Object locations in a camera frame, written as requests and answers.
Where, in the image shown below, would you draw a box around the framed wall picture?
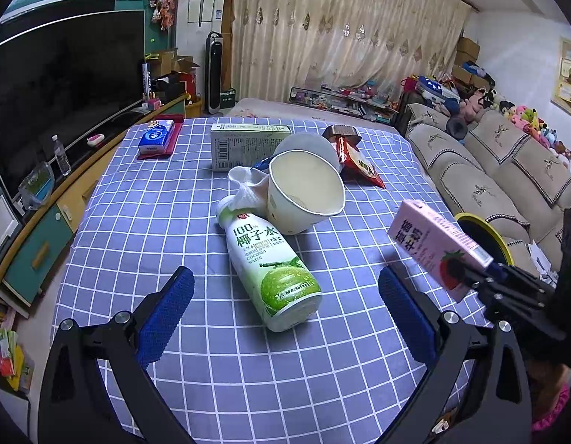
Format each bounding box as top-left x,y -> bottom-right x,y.
551,37 -> 571,123

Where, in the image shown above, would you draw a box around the blue tissue pack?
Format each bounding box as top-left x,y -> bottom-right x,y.
138,120 -> 176,154

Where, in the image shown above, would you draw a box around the artificial flower bunch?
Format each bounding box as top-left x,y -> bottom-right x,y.
147,0 -> 180,31

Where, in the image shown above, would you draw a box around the pale green cardboard box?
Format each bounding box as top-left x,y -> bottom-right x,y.
210,123 -> 293,173

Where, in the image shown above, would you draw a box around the white floral mat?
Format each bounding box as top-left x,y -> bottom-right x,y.
223,97 -> 397,125

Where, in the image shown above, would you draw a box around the person's right forearm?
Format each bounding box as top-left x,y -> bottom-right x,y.
526,361 -> 571,432

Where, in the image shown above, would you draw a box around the yellow rimmed dark bin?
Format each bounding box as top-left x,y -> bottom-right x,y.
453,212 -> 516,268

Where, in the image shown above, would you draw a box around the blue starry bag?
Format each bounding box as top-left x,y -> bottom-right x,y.
415,75 -> 446,102

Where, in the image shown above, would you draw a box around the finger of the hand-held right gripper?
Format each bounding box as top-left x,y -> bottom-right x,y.
489,261 -> 558,297
451,258 -> 565,339

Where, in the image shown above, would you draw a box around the blue checkered tablecloth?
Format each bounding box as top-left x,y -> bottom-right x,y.
51,118 -> 494,444

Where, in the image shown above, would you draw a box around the clear plastic water bottle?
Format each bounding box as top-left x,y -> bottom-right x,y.
51,135 -> 72,176

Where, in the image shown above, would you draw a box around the brown chocolate wrapper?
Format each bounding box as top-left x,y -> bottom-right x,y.
323,125 -> 361,145

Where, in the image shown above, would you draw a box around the pink strawberry milk carton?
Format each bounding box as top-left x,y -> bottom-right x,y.
388,200 -> 494,303

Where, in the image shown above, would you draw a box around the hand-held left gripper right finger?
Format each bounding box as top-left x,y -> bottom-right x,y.
378,266 -> 532,444

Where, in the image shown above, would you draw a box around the red snack packet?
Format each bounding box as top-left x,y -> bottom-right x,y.
334,136 -> 387,189

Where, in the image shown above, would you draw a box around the pile of colourful packets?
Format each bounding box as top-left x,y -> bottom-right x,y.
0,287 -> 36,394

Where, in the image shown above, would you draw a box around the beige patterned curtain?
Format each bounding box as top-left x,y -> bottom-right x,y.
227,0 -> 474,107

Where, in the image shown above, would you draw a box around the beige fabric sofa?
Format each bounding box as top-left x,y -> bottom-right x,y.
394,102 -> 571,283

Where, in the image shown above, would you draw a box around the black tower fan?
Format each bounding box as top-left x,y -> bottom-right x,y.
205,31 -> 224,115

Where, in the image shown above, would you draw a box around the white paper towel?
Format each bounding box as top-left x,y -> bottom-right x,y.
228,166 -> 270,210

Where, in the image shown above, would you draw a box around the green white plastic bottle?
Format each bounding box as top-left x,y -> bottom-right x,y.
215,194 -> 323,333

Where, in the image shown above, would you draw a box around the dark red notebook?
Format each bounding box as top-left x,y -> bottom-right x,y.
136,118 -> 184,161

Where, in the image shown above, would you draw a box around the stack of cardboard boxes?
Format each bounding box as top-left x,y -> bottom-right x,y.
452,37 -> 492,88

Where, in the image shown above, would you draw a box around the green wooden television cabinet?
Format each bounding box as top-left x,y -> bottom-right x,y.
0,92 -> 189,320

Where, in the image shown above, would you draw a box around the white standing air conditioner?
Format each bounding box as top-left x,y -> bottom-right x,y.
175,0 -> 228,116

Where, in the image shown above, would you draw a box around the row of assorted clutter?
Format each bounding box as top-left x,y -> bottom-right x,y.
289,85 -> 400,123

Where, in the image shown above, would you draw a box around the open cardboard boxes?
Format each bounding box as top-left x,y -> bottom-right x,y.
149,48 -> 200,79

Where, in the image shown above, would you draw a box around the black flat television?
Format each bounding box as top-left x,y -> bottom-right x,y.
0,9 -> 147,199

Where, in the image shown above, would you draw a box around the red box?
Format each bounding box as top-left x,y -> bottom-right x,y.
179,71 -> 198,98

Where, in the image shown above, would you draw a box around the white paper bowl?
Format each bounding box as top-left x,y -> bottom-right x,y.
266,152 -> 346,236

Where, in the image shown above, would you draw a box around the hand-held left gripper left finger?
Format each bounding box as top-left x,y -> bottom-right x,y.
38,266 -> 196,444

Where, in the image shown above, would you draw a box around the pile of plush toys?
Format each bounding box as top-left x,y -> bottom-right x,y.
461,88 -> 571,162

